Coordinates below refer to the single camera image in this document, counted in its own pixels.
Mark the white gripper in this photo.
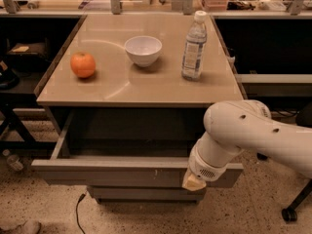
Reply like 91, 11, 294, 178
182, 146, 226, 191

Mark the grey top drawer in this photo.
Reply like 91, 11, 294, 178
30, 108, 245, 189

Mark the grey drawer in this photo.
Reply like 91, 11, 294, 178
87, 186, 206, 202
30, 108, 245, 189

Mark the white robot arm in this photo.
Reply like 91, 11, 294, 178
182, 100, 312, 191

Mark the grey bottom drawer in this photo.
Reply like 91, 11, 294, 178
87, 186, 206, 202

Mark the grey drawer cabinet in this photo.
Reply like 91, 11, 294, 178
38, 13, 243, 140

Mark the black office chair base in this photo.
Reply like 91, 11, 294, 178
256, 102, 312, 223

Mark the white bowl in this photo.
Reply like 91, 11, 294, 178
124, 36, 163, 67

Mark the clear plastic water bottle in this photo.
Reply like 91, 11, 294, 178
181, 11, 208, 80

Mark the orange fruit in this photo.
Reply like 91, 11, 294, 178
70, 52, 96, 78

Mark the white shoe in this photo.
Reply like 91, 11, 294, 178
0, 220, 41, 234

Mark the small bottle on floor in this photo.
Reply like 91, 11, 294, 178
2, 149, 24, 172

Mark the black floor cable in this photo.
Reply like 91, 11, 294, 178
75, 192, 88, 234

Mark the black side table frame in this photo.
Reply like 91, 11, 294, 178
0, 37, 58, 153

